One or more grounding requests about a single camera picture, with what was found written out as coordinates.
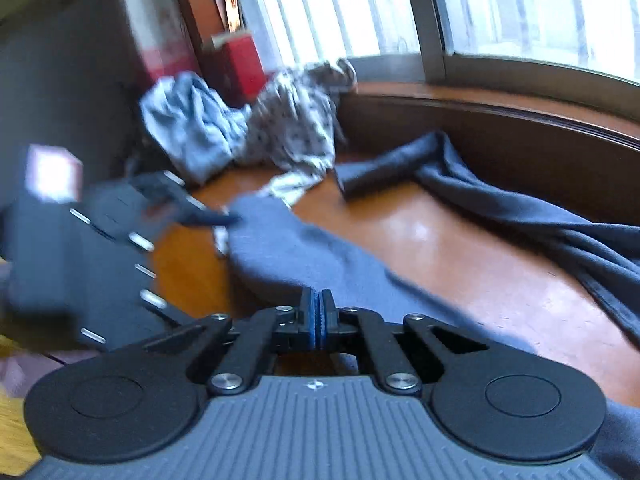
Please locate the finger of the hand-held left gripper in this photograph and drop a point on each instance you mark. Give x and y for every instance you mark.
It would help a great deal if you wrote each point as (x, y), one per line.
(200, 214)

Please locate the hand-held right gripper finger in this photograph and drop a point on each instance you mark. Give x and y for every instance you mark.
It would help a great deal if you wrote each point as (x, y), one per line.
(321, 327)
(313, 325)

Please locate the dark blue pants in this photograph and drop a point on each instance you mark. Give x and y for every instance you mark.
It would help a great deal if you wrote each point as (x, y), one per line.
(310, 255)

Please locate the light blue pants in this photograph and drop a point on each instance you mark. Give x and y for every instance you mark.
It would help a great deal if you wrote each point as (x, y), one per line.
(192, 125)

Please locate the white patterned garment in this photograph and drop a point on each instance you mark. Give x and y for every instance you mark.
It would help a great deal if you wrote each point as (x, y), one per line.
(295, 120)

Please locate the red box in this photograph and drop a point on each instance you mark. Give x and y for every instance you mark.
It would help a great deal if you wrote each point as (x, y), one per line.
(240, 70)

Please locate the window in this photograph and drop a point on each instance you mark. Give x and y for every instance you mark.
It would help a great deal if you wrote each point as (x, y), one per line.
(425, 20)

